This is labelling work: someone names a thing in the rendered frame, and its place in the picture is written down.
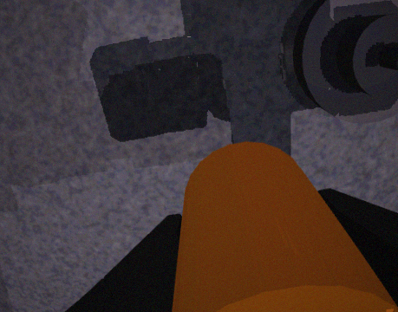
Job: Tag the orange cylinder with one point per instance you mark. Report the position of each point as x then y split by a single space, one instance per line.
256 236

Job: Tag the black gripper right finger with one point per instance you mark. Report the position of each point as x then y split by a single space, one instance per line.
374 231

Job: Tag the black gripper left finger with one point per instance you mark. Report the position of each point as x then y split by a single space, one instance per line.
144 280

